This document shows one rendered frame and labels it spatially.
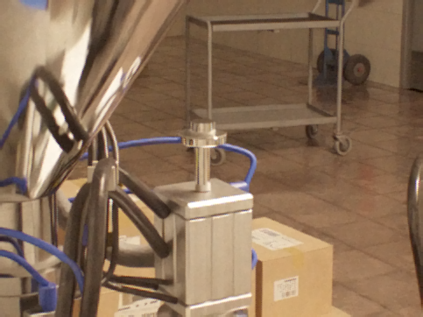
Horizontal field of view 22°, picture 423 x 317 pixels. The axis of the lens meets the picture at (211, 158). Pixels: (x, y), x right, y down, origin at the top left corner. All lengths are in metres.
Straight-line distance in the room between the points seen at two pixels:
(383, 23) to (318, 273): 5.66
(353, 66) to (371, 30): 0.42
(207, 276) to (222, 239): 0.02
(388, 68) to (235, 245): 8.57
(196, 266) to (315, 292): 3.12
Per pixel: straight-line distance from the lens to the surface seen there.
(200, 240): 0.65
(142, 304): 3.40
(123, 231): 3.30
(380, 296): 4.44
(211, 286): 0.66
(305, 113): 6.91
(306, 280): 3.73
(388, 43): 9.19
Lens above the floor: 1.59
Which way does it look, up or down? 14 degrees down
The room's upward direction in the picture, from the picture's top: straight up
